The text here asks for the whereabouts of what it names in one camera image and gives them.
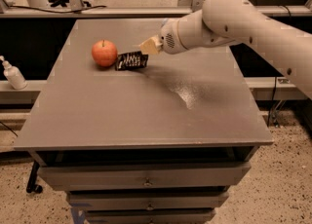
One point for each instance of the bottom grey drawer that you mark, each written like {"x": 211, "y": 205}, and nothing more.
{"x": 164, "y": 216}

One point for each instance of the top grey drawer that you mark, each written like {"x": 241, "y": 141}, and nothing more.
{"x": 144, "y": 176}

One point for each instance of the middle grey drawer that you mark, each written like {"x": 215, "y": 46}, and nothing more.
{"x": 148, "y": 200}

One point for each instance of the white pump dispenser bottle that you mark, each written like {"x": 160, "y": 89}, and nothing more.
{"x": 13, "y": 75}

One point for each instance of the red apple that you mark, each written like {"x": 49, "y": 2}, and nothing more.
{"x": 104, "y": 53}

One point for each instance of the grey drawer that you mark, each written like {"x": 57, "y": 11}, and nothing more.
{"x": 144, "y": 176}
{"x": 164, "y": 216}
{"x": 148, "y": 200}

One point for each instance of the black caster leg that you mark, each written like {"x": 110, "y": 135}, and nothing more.
{"x": 32, "y": 185}

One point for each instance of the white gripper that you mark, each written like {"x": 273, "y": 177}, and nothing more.
{"x": 169, "y": 39}

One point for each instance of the grey metal rail shelf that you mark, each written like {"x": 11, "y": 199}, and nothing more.
{"x": 17, "y": 12}

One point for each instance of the black rxbar chocolate wrapper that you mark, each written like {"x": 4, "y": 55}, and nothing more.
{"x": 130, "y": 61}

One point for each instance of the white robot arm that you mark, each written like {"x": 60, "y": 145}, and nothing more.
{"x": 225, "y": 22}

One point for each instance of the black office chair base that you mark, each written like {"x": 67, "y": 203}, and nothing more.
{"x": 55, "y": 3}

